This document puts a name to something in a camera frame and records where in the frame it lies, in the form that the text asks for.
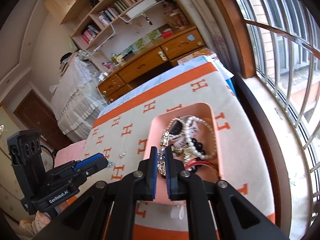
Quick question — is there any magazine on bed corner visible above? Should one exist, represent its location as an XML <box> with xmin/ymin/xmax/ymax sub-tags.
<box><xmin>177</xmin><ymin>48</ymin><xmax>216</xmax><ymax>64</ymax></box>

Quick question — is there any long white pearl necklace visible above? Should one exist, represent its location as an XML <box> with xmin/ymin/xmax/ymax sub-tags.
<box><xmin>159</xmin><ymin>115</ymin><xmax>218</xmax><ymax>160</ymax></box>

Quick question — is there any red string bracelet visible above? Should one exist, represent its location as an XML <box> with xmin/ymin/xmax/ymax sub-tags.
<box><xmin>184</xmin><ymin>158</ymin><xmax>218</xmax><ymax>173</ymax></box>

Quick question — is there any person left hand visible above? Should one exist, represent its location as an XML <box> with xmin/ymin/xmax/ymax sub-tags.
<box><xmin>19</xmin><ymin>211</ymin><xmax>52</xmax><ymax>236</ymax></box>

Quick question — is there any wooden wall bookshelf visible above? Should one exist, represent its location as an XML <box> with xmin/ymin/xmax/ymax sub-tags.
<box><xmin>44</xmin><ymin>0</ymin><xmax>164</xmax><ymax>54</ymax></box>

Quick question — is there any white lace covered furniture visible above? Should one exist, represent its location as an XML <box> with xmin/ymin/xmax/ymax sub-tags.
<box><xmin>50</xmin><ymin>53</ymin><xmax>106</xmax><ymax>142</ymax></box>

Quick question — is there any brown wooden door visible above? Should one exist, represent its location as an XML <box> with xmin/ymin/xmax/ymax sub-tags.
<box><xmin>14</xmin><ymin>90</ymin><xmax>72</xmax><ymax>150</ymax></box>

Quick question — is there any black bead bracelet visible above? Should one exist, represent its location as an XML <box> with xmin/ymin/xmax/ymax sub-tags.
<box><xmin>190</xmin><ymin>141</ymin><xmax>207</xmax><ymax>156</ymax></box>

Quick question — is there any wooden desk with drawers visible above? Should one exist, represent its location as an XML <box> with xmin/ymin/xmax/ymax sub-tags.
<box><xmin>98</xmin><ymin>25</ymin><xmax>206</xmax><ymax>102</ymax></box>

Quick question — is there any pink smart watch band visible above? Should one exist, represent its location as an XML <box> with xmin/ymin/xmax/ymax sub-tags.
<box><xmin>169</xmin><ymin>119</ymin><xmax>200</xmax><ymax>147</ymax></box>

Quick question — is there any pink bed sheet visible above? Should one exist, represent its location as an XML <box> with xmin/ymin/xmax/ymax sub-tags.
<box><xmin>54</xmin><ymin>140</ymin><xmax>86</xmax><ymax>167</ymax></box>

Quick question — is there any orange H pattern blanket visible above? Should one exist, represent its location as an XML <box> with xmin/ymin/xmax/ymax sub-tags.
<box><xmin>75</xmin><ymin>62</ymin><xmax>276</xmax><ymax>240</ymax></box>

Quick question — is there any light blue patterned sheet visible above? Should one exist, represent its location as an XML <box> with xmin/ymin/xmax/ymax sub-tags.
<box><xmin>98</xmin><ymin>56</ymin><xmax>235</xmax><ymax>118</ymax></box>

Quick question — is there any pink open box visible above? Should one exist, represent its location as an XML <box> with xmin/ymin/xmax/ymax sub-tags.
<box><xmin>143</xmin><ymin>102</ymin><xmax>221</xmax><ymax>205</ymax></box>

